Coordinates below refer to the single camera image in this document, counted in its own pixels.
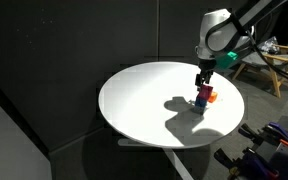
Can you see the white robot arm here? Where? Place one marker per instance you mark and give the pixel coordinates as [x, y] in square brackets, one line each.
[224, 30]

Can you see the blue block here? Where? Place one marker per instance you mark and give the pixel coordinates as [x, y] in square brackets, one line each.
[200, 102]

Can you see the pink block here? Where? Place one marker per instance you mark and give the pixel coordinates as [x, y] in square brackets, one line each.
[205, 92]

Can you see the wooden chair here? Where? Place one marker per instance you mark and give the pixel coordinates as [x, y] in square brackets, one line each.
[274, 66]

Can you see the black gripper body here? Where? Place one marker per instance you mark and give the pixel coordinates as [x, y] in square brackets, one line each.
[206, 66]

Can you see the black clamp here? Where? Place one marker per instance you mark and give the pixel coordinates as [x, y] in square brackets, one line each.
[250, 133]

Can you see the purple clamp with orange tip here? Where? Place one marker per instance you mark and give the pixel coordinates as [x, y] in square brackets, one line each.
[280, 133]

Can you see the grey block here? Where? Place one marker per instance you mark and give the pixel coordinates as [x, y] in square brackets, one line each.
[200, 110]

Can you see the clear plastic bag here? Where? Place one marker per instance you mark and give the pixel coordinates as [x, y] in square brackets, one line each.
[269, 45]

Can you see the large purple clamp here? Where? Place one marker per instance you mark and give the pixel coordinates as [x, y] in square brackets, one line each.
[250, 165]

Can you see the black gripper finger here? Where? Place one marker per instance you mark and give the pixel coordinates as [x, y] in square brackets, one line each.
[209, 78]
[199, 80]

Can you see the orange block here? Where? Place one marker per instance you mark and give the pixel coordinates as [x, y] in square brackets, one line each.
[212, 97]

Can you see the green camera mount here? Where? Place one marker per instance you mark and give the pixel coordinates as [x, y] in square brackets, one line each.
[227, 59]

